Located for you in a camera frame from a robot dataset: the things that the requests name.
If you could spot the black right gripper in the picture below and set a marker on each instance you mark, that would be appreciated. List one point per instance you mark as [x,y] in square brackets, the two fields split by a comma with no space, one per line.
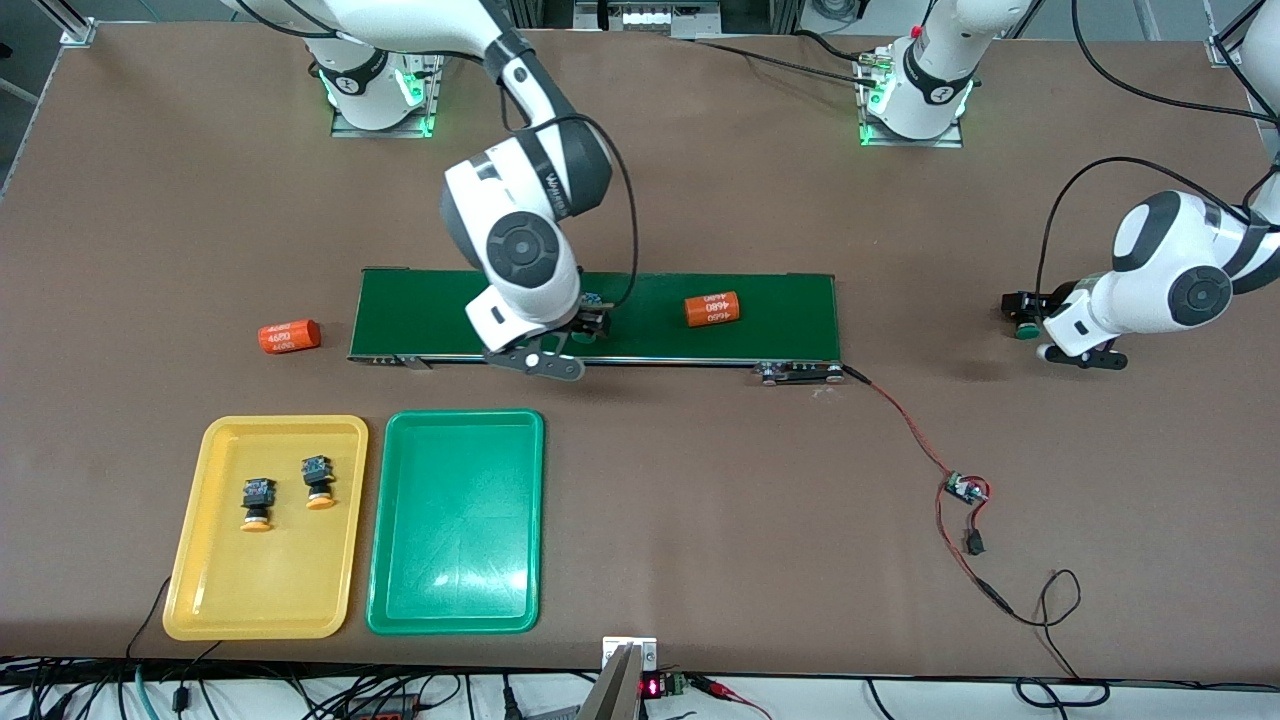
[593,322]

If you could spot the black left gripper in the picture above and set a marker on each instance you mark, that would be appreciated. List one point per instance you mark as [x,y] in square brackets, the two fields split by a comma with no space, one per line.
[1036,303]

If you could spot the green push button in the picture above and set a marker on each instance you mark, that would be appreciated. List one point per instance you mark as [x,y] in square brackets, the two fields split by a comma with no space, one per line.
[592,299]
[1027,332]

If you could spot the orange printed cylinder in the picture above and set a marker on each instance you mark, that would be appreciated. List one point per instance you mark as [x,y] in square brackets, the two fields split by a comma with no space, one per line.
[290,337]
[712,309]

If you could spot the yellow push button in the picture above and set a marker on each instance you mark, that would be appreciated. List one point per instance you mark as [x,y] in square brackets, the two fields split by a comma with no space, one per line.
[258,505]
[318,482]

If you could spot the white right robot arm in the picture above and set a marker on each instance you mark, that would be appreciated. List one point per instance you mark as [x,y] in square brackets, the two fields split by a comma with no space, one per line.
[480,200]

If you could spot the small controller circuit board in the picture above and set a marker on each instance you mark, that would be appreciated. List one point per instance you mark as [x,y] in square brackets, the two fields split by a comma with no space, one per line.
[965,489]

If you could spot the green conveyor belt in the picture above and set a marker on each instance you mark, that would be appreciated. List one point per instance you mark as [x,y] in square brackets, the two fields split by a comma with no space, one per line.
[790,310]

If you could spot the green plastic tray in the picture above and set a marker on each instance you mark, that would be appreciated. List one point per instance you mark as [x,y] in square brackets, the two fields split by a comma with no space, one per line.
[455,525]

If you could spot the white indicator device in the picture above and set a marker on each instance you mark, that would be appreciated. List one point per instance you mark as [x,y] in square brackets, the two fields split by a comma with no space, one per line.
[655,15]

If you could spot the red digit display module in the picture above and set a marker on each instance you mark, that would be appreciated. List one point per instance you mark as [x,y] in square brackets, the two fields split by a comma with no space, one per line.
[655,687]

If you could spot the red clip lead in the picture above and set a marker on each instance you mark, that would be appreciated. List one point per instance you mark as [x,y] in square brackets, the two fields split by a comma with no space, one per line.
[730,693]

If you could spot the yellow plastic tray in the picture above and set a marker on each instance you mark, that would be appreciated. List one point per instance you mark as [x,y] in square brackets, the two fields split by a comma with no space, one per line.
[265,580]

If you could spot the orange power strip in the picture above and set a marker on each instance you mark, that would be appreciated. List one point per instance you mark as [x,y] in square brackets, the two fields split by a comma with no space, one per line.
[380,710]

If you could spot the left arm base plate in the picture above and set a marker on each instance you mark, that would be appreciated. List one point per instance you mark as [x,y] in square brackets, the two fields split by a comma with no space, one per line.
[950,140]

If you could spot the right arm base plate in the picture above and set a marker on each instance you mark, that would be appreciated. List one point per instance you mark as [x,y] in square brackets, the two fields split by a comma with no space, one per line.
[345,125]

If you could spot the aluminium corner bracket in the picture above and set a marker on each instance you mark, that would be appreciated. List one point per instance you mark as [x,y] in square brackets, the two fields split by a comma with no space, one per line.
[78,32]
[1218,50]

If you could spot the metal camera bracket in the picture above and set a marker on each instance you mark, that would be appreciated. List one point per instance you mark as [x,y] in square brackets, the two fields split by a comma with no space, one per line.
[618,680]

